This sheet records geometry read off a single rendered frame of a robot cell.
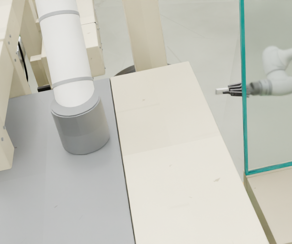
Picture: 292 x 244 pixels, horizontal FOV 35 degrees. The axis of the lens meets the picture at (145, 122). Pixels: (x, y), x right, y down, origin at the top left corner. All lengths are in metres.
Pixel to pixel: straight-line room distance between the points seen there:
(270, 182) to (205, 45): 3.68
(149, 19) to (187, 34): 4.00
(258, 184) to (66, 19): 1.04
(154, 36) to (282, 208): 0.82
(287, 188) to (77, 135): 0.95
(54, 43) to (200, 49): 4.13
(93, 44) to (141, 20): 0.30
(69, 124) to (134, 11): 0.62
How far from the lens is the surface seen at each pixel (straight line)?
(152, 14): 1.80
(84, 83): 1.36
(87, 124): 1.33
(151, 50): 1.86
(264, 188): 1.95
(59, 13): 1.40
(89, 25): 2.17
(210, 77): 4.92
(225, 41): 5.55
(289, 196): 1.93
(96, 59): 2.02
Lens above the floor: 2.69
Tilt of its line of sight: 37 degrees down
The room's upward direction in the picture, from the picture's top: 11 degrees counter-clockwise
